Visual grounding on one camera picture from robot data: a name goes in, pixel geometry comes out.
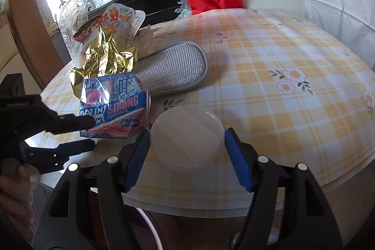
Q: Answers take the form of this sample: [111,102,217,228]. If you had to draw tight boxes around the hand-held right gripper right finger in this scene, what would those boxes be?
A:
[224,127,343,250]

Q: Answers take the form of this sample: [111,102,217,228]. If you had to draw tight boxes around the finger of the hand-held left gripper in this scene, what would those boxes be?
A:
[20,140,97,175]
[37,95,96,135]

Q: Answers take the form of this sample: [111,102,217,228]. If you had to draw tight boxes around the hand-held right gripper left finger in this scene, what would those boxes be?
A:
[32,129,151,250]

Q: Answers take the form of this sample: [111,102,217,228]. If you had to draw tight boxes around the translucent round plastic lid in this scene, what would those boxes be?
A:
[150,105,225,171]

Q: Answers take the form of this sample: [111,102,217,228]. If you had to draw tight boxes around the blue snack packet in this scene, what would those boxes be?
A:
[79,73,151,142]

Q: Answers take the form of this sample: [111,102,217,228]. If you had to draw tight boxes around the person's left hand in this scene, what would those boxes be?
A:
[0,164,40,227]

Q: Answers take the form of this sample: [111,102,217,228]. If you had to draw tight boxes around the white tube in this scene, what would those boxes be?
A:
[138,206,163,250]

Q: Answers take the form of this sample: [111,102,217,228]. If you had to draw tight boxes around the crumpled gold foil wrapper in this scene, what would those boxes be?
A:
[70,27,139,98]

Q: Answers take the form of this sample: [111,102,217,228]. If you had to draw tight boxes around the cream cabinet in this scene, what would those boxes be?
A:
[0,8,21,69]

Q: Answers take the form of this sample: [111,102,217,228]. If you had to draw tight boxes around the grey kitchen counter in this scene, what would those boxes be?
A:
[44,17,63,42]

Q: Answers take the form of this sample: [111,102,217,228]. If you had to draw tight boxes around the clear plastic container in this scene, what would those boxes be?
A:
[58,0,88,66]

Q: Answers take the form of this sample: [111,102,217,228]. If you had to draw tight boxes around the silver mesh scrubbing mitt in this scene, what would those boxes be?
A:
[133,41,209,97]

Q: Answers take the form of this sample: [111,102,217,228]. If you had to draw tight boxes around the white floral paper wrapper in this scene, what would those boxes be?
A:
[97,2,146,48]

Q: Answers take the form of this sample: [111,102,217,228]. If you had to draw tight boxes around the black stove oven unit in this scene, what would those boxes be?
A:
[121,0,188,25]

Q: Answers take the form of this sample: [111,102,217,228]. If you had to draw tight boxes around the pile of plastic bags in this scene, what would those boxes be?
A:
[175,0,192,20]

